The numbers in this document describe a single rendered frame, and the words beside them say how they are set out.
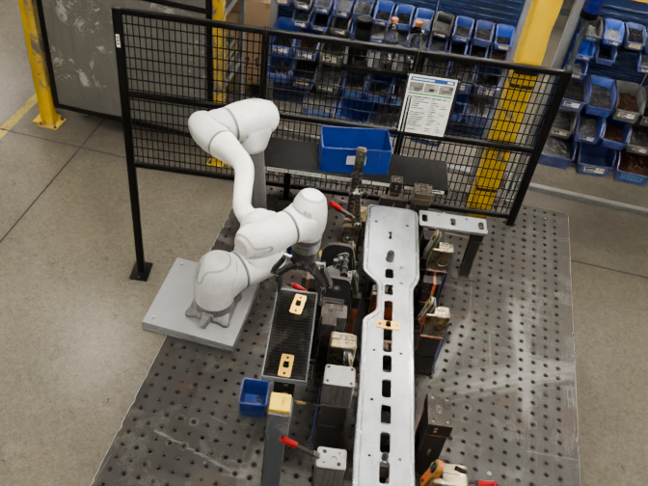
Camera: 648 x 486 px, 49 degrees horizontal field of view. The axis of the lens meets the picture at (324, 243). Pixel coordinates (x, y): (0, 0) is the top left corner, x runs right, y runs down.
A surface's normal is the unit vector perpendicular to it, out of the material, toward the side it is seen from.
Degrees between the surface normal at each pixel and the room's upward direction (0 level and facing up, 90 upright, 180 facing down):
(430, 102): 90
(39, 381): 0
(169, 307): 2
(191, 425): 0
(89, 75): 91
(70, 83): 91
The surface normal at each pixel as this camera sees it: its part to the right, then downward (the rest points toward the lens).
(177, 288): 0.14, -0.70
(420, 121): -0.08, 0.68
